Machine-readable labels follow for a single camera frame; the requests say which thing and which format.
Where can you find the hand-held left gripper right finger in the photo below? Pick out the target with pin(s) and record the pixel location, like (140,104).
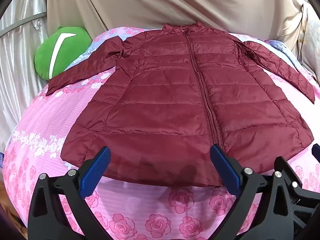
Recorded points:
(223,170)

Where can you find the grey metal rod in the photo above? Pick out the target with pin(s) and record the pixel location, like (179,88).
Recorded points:
(22,21)

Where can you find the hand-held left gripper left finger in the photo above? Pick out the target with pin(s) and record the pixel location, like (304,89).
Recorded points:
(96,170)

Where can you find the maroon quilted puffer jacket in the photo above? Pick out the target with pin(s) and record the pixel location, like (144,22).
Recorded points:
(162,105)

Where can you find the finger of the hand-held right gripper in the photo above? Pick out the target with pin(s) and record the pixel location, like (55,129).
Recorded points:
(316,151)
(307,192)

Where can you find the beige draped cloth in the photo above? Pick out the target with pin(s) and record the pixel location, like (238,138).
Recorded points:
(175,2)

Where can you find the pale floral pillow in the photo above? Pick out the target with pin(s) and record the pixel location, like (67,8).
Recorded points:
(311,37)

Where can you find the pink floral bed sheet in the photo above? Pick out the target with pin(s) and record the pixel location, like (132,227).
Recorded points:
(50,135)

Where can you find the green plush pillow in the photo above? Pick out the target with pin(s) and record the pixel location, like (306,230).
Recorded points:
(75,47)

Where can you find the silver satin curtain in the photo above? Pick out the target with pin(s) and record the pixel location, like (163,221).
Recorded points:
(17,62)

